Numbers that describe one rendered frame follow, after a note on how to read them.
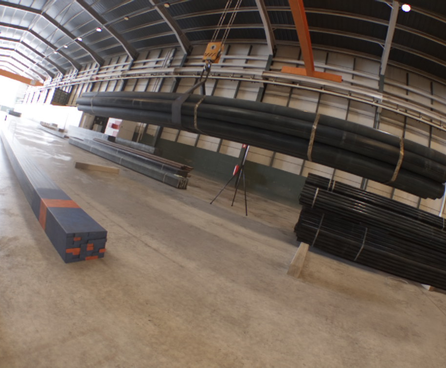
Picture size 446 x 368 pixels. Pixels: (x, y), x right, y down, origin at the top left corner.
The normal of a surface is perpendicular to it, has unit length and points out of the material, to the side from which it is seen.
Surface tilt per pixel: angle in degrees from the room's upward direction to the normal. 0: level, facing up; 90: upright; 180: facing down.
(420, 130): 90
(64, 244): 90
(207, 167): 90
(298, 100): 90
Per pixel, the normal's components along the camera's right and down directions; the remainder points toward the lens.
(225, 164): -0.43, -0.07
